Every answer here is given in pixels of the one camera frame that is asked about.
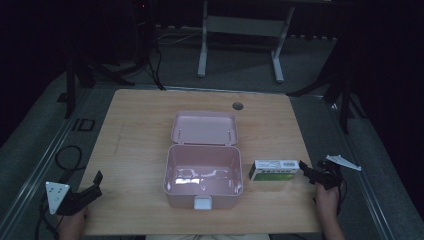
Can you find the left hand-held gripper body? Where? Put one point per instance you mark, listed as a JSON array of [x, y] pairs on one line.
[[57, 195]]

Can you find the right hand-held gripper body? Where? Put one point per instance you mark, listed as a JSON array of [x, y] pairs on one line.
[[330, 176]]

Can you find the green and white carton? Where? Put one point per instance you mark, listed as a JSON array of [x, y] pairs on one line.
[[274, 169]]

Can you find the pink plastic box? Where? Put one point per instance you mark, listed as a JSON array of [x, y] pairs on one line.
[[203, 168]]

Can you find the person's right hand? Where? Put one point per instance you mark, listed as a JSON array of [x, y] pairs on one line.
[[327, 203]]

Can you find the person's left hand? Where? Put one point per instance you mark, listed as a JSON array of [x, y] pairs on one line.
[[71, 226]]

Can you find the black tripod stand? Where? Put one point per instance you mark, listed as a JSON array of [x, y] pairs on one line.
[[345, 100], [70, 90]]

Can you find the grey table grommet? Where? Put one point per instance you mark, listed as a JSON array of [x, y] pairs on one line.
[[237, 106]]

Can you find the metal floor rail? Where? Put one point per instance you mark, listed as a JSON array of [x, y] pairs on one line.
[[361, 173], [40, 166]]

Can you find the black rectangular floor bracket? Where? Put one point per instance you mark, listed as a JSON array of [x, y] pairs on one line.
[[83, 124]]

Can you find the white metal desk frame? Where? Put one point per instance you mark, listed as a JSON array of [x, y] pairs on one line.
[[245, 26]]

